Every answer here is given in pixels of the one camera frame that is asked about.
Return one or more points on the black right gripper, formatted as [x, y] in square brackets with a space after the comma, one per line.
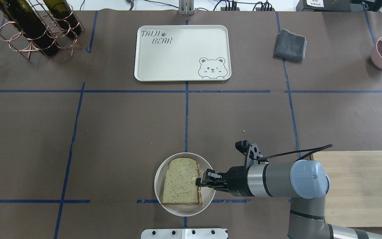
[236, 180]

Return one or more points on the bread slice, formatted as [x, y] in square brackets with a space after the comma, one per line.
[179, 186]

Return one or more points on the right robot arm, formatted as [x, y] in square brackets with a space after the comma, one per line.
[304, 181]

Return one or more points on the cream bear print tray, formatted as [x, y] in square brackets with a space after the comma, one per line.
[168, 53]

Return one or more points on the white round plate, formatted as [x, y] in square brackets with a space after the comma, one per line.
[207, 194]

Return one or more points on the grey folded cloth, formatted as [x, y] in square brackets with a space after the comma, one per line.
[290, 46]

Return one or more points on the wooden cutting board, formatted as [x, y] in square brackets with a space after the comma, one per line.
[355, 195]

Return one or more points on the black box device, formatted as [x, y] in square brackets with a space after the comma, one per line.
[338, 5]

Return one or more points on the dark green wine bottle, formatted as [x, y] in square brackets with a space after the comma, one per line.
[25, 19]

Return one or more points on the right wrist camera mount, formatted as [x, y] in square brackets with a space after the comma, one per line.
[251, 152]

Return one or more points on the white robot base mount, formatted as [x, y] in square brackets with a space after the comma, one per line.
[185, 233]

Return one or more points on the aluminium frame post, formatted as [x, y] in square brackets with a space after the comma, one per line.
[186, 7]

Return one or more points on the copper wire bottle rack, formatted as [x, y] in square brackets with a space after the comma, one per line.
[10, 34]

